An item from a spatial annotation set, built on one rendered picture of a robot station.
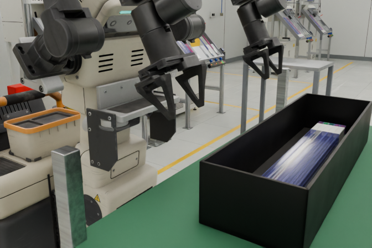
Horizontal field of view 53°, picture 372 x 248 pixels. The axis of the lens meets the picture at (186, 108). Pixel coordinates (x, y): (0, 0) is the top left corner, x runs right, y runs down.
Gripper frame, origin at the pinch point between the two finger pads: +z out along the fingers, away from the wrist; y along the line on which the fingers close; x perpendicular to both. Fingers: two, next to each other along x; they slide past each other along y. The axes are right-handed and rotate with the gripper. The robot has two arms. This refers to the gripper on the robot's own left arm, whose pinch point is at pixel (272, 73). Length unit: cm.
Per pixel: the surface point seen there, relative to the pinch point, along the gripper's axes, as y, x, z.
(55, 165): -66, 8, 1
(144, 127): 155, 197, 2
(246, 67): 221, 112, -15
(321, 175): -43, -19, 17
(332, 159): -36.2, -19.0, 16.8
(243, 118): 221, 134, 29
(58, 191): -66, 10, 5
